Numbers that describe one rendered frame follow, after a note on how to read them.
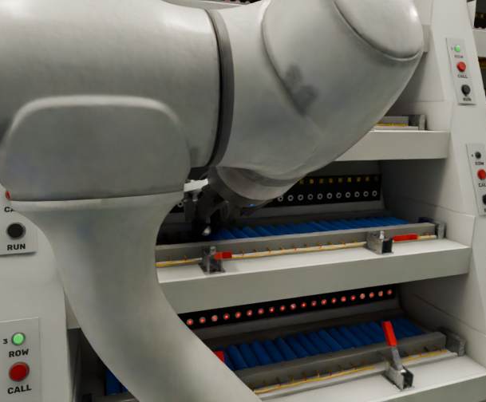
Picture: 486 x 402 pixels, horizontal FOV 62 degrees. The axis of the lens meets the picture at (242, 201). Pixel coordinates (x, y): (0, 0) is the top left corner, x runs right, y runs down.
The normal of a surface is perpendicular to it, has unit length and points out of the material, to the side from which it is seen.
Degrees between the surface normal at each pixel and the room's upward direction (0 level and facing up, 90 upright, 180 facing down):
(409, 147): 111
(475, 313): 90
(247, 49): 83
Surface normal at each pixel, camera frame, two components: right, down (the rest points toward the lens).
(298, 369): 0.32, 0.19
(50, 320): 0.31, -0.17
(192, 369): 0.63, -0.27
